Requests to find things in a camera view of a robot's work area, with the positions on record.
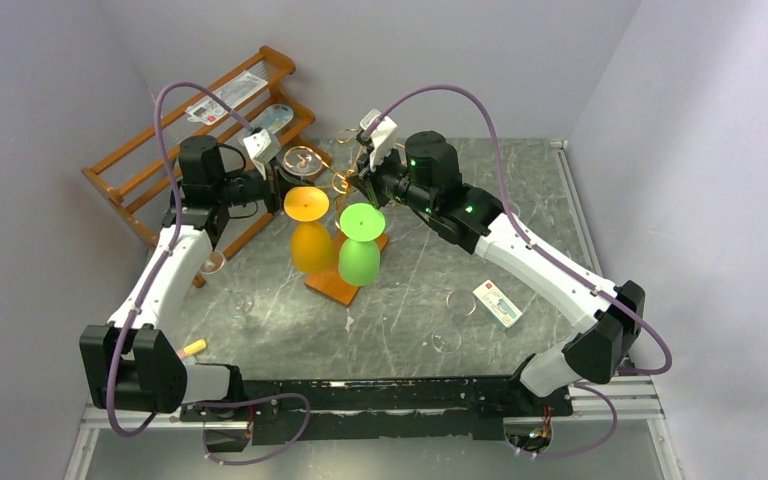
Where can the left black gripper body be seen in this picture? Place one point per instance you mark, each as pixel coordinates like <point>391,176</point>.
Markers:
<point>272,189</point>

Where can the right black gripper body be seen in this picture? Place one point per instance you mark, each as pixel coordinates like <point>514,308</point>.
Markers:
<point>371,183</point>

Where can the clear wine glass back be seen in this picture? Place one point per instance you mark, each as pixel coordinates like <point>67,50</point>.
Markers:
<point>302,161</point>

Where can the clear wine glass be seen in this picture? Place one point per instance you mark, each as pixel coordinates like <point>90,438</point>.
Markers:
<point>217,273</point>
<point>302,161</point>
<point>459,305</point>

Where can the orange plastic wine glass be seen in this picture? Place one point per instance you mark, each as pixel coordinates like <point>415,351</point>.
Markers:
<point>311,244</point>

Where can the green plastic wine glass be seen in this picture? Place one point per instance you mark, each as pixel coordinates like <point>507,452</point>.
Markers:
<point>359,256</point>

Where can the clear wine glass front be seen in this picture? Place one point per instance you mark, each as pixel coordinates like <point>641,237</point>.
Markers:
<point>459,305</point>

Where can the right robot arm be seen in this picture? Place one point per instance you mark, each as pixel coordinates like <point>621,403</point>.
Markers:
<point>426,178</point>

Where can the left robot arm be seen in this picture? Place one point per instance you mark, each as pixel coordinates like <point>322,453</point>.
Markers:
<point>129,363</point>

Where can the clear wine glass left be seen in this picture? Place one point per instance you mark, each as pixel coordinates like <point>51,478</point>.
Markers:
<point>217,273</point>

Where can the blue white packaged item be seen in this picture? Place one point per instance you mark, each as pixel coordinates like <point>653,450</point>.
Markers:
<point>267,125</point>

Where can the white packaged item top shelf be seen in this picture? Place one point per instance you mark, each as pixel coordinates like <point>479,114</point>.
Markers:
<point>233,93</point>

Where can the small white red box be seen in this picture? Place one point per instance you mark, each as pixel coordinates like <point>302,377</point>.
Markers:
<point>498,305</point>

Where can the yellow highlighter pen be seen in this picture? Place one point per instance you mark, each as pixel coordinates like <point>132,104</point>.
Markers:
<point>193,348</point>

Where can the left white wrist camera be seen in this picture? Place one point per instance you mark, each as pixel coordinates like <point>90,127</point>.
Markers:
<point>259,147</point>

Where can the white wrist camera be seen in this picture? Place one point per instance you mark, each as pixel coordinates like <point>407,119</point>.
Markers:
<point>382,138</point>
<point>259,147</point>

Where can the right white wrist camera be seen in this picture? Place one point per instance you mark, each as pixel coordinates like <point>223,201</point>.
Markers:
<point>382,138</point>

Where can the gold wire glass rack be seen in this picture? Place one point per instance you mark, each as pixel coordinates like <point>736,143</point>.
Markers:
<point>328,283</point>

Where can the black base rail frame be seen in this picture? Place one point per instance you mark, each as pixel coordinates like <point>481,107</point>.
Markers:
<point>483,408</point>

